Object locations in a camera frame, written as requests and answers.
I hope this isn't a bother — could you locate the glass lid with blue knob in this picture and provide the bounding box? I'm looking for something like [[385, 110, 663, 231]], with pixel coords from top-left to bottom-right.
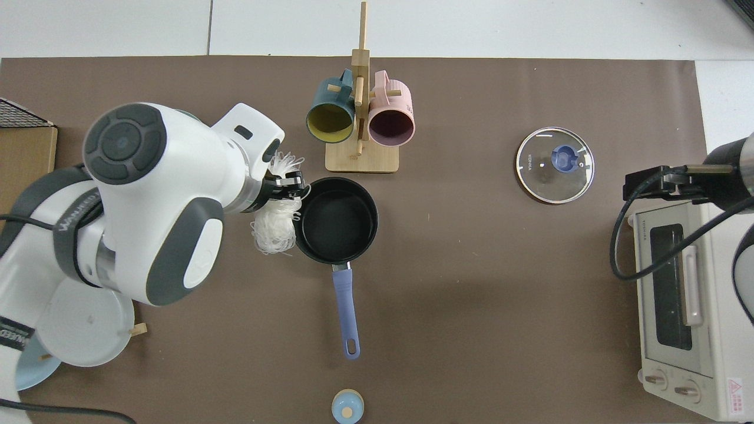
[[515, 127, 595, 205]]

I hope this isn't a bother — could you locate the brown table cloth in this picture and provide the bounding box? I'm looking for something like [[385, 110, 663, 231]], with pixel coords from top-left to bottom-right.
[[0, 56, 708, 424]]

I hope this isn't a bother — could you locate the small blue round thing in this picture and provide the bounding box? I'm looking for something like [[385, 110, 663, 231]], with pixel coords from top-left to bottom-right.
[[331, 389, 365, 424]]

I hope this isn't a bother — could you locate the wire basket with wooden floor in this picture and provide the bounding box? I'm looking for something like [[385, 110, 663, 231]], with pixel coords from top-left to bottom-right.
[[0, 97, 58, 204]]

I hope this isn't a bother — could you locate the pale toaster oven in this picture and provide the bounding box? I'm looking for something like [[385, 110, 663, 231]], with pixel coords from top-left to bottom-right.
[[627, 199, 754, 422]]

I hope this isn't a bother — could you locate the wooden plate rack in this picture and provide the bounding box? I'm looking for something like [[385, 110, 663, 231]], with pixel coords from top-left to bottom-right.
[[37, 322, 148, 362]]

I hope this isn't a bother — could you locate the white plate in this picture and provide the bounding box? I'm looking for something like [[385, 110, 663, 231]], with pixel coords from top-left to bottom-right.
[[35, 276, 135, 367]]

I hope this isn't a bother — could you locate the pink mug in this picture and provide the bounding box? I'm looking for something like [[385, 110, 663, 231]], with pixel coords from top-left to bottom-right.
[[368, 70, 416, 147]]

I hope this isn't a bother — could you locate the dark grey ribbed object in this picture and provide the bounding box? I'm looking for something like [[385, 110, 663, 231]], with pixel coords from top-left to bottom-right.
[[726, 0, 754, 31]]

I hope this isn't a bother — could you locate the dark teal mug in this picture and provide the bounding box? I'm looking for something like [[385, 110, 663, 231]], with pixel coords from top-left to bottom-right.
[[305, 69, 358, 144]]

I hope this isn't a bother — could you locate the white vermicelli bundle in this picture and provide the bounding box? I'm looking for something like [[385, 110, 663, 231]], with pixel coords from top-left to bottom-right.
[[250, 151, 308, 256]]

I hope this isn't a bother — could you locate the light blue plate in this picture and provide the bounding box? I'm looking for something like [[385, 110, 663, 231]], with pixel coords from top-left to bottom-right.
[[14, 336, 63, 392]]

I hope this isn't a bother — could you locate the wooden cup stand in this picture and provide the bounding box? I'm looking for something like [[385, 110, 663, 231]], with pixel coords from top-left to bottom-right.
[[325, 1, 401, 174]]

